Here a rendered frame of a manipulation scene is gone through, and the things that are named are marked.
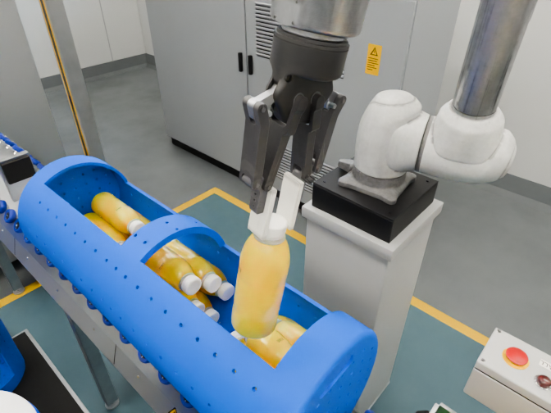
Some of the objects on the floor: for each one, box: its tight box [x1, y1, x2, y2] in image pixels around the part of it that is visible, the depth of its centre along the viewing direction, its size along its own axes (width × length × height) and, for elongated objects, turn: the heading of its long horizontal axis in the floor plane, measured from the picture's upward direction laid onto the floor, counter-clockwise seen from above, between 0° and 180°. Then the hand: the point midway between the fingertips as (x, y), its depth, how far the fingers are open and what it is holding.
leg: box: [64, 311, 120, 410], centre depth 164 cm, size 6×6×63 cm
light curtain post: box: [39, 0, 107, 163], centre depth 181 cm, size 6×6×170 cm
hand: (275, 206), depth 51 cm, fingers closed on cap, 4 cm apart
